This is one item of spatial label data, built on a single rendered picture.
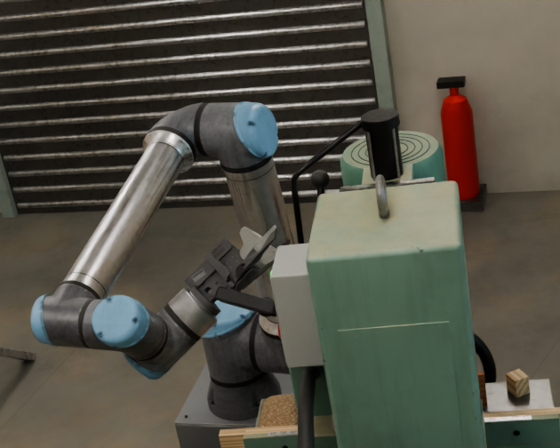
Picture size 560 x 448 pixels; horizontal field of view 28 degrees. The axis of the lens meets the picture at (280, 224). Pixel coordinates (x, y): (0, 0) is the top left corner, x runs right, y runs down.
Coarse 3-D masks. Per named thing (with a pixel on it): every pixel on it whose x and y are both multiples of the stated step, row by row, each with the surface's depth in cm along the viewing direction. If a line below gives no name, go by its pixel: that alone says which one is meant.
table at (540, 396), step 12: (492, 384) 228; (504, 384) 227; (540, 384) 225; (492, 396) 224; (504, 396) 223; (528, 396) 222; (540, 396) 221; (552, 396) 221; (492, 408) 221; (504, 408) 220; (516, 408) 219; (528, 408) 219; (516, 444) 209; (528, 444) 209; (540, 444) 209; (552, 444) 208
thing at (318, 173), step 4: (316, 172) 202; (320, 172) 202; (324, 172) 203; (312, 176) 203; (316, 176) 202; (320, 176) 202; (324, 176) 202; (328, 176) 203; (312, 180) 203; (316, 180) 202; (320, 180) 202; (324, 180) 202; (328, 180) 203; (312, 184) 203; (316, 184) 202; (320, 184) 202; (324, 184) 202; (316, 188) 203; (320, 188) 203; (320, 192) 202; (332, 420) 193; (332, 424) 193; (332, 428) 193
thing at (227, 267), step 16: (224, 240) 207; (208, 256) 207; (224, 256) 207; (240, 256) 207; (208, 272) 208; (224, 272) 206; (256, 272) 208; (192, 288) 207; (208, 288) 210; (240, 288) 209; (208, 304) 205
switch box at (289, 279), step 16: (288, 256) 166; (304, 256) 165; (272, 272) 163; (288, 272) 162; (304, 272) 161; (272, 288) 163; (288, 288) 162; (304, 288) 162; (288, 304) 163; (304, 304) 163; (288, 320) 164; (304, 320) 164; (288, 336) 166; (304, 336) 165; (288, 352) 167; (304, 352) 167; (320, 352) 166
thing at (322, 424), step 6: (318, 420) 196; (324, 420) 196; (330, 420) 195; (318, 426) 194; (324, 426) 194; (330, 426) 194; (318, 432) 193; (324, 432) 193; (330, 432) 192; (318, 438) 192; (324, 438) 192; (330, 438) 192; (336, 438) 192; (318, 444) 193; (324, 444) 192; (330, 444) 192; (336, 444) 192
